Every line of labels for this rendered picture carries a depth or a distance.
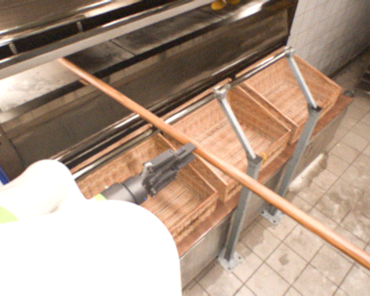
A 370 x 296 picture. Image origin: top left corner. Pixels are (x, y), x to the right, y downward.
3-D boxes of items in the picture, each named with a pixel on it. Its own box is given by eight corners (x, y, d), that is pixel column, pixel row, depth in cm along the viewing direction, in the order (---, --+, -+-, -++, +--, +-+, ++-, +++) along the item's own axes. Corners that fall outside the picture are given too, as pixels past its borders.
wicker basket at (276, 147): (160, 154, 169) (156, 118, 149) (223, 111, 196) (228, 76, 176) (224, 206, 145) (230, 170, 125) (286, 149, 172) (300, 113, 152)
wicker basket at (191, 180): (64, 217, 140) (44, 182, 120) (153, 157, 167) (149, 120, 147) (124, 293, 116) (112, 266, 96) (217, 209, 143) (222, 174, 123)
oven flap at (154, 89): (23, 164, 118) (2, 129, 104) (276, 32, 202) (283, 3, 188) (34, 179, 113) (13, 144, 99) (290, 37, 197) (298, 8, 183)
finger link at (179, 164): (179, 168, 83) (179, 170, 83) (196, 155, 86) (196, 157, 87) (172, 163, 84) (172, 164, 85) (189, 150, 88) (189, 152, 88)
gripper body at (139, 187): (116, 177, 73) (145, 158, 78) (121, 196, 79) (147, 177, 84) (134, 195, 70) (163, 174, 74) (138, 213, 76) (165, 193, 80)
